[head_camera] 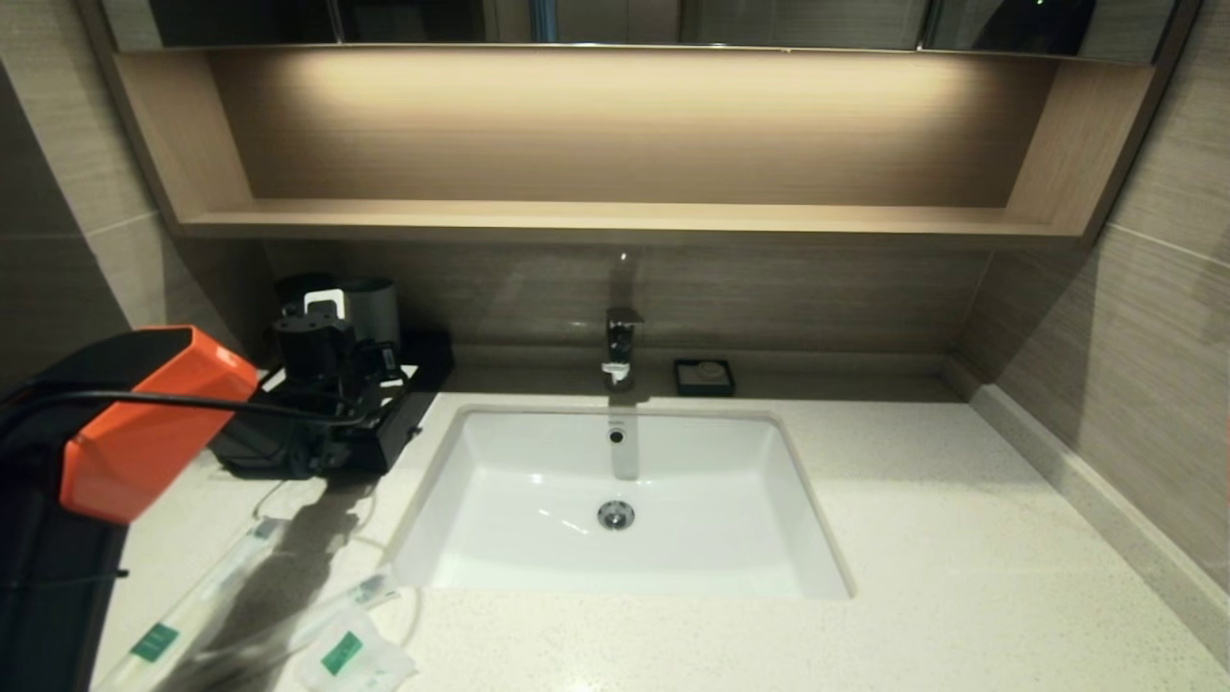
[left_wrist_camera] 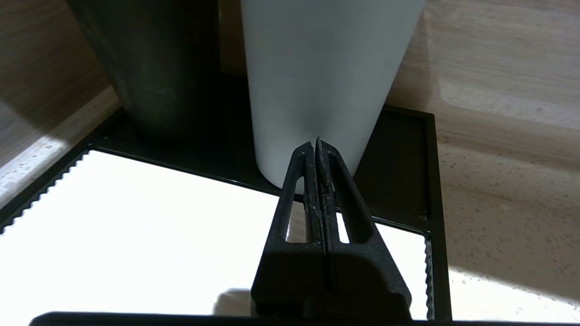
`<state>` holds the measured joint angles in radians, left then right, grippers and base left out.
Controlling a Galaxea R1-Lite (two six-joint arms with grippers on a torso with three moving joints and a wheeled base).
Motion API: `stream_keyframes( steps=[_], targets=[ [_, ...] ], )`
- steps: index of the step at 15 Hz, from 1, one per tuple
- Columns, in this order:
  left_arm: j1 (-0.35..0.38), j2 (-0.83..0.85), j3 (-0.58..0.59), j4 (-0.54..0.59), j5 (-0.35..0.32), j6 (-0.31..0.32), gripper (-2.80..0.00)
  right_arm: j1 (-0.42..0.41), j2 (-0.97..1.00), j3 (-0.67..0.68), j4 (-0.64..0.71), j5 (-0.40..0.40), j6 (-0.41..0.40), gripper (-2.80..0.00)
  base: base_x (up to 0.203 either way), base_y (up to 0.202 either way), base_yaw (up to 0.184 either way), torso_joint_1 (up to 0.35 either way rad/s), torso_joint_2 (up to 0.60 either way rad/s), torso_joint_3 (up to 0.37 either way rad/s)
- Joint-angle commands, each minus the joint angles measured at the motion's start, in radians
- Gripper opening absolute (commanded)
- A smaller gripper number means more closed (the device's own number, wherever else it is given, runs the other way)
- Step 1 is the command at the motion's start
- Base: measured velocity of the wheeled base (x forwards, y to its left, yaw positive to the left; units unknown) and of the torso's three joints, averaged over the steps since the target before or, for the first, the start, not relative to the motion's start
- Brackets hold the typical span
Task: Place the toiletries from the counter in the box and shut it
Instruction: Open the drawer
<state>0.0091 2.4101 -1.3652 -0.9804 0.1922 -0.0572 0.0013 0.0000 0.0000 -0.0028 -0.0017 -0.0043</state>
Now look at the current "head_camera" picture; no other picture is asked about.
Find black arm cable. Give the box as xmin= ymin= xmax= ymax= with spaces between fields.
xmin=0 ymin=388 xmax=371 ymax=430

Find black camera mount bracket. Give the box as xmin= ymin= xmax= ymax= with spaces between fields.
xmin=272 ymin=309 xmax=358 ymax=387

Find grey plastic cup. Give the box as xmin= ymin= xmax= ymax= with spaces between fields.
xmin=338 ymin=277 xmax=402 ymax=353

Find mirror cabinet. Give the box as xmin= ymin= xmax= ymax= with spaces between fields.
xmin=106 ymin=0 xmax=1178 ymax=57

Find black amenity drawer box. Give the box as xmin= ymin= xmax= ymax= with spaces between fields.
xmin=209 ymin=332 xmax=457 ymax=477

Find black cup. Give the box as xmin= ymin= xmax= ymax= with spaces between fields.
xmin=276 ymin=273 xmax=339 ymax=323

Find small sachet green label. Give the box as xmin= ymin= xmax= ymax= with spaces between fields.
xmin=296 ymin=610 xmax=419 ymax=692

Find wooden wall shelf niche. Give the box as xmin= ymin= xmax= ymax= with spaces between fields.
xmin=85 ymin=46 xmax=1193 ymax=247

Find wrapped toothbrush clear sleeve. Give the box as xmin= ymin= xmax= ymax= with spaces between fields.
xmin=192 ymin=572 xmax=403 ymax=692

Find wrapped toothbrush green label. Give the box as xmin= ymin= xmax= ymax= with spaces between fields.
xmin=96 ymin=517 xmax=289 ymax=692

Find chrome faucet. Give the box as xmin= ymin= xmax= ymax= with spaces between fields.
xmin=602 ymin=255 xmax=647 ymax=393

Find black soap dish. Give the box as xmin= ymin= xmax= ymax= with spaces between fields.
xmin=674 ymin=359 xmax=736 ymax=398

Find white sink basin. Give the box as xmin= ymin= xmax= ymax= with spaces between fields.
xmin=389 ymin=404 xmax=854 ymax=602

